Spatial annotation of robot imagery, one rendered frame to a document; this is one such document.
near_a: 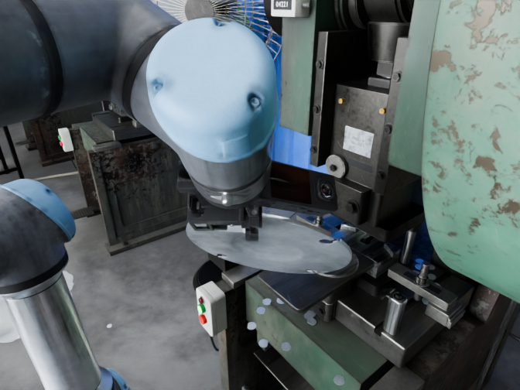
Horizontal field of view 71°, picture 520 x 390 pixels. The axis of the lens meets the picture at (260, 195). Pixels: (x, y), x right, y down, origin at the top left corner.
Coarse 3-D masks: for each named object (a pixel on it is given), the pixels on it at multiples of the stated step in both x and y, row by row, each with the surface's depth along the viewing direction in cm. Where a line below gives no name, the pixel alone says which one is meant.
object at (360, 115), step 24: (336, 96) 77; (360, 96) 72; (384, 96) 68; (336, 120) 79; (360, 120) 74; (384, 120) 69; (336, 144) 81; (360, 144) 75; (336, 168) 81; (360, 168) 77; (360, 192) 75; (408, 192) 82; (360, 216) 78; (384, 216) 79
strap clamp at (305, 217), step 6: (300, 216) 109; (306, 216) 109; (312, 216) 109; (318, 216) 104; (306, 222) 107; (312, 222) 106; (318, 222) 104; (324, 222) 106; (324, 228) 103; (330, 228) 103; (336, 228) 103
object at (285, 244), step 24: (264, 216) 52; (192, 240) 67; (216, 240) 65; (240, 240) 64; (264, 240) 62; (288, 240) 58; (312, 240) 56; (240, 264) 77; (264, 264) 73; (288, 264) 70; (312, 264) 68; (336, 264) 65
